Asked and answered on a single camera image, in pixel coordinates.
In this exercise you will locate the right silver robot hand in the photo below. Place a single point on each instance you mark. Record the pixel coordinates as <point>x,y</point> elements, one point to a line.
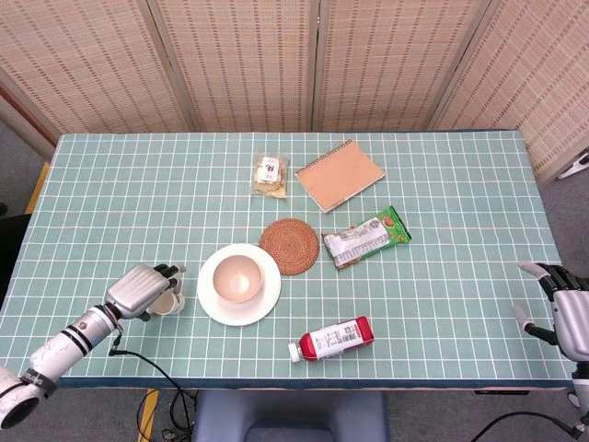
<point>573,320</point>

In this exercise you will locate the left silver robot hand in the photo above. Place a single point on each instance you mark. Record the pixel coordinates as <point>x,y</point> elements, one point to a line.
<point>133,292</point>

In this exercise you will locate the white paper cup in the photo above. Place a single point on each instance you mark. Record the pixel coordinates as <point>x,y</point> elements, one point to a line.
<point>169,304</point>

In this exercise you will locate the beige bowl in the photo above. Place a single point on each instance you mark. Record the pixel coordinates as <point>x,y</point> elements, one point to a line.
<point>237,281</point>

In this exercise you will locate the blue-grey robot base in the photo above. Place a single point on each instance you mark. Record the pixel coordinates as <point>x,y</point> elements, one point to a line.
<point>290,414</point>

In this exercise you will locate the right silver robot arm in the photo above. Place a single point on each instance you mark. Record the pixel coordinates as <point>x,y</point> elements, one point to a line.
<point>580,391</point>

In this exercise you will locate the white round plate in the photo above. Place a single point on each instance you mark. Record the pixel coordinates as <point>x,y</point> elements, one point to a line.
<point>239,315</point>

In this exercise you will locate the yellow floor tape strip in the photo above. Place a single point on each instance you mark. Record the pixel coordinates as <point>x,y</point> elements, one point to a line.
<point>39,186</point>
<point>148,414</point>

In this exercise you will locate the green checked tablecloth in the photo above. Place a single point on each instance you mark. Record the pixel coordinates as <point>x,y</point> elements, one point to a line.
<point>437,299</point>

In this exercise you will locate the white stand foot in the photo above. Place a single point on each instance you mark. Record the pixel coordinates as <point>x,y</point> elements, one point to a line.
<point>575,166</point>

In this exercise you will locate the brown woven round coaster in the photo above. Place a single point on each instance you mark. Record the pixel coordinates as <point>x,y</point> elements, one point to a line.
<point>290,246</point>

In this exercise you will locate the clear packaged bread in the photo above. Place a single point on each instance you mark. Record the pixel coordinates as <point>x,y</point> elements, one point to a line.
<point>270,175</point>

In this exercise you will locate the red juice bottle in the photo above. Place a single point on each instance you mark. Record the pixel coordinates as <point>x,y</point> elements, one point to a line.
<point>333,340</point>

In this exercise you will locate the green snack packet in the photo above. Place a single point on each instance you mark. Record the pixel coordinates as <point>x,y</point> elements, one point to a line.
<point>363,239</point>

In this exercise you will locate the brown spiral notebook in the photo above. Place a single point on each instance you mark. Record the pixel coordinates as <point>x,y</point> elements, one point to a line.
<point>340,177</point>

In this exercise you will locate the bamboo folding screen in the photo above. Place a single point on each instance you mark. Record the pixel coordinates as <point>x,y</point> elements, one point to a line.
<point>239,64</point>

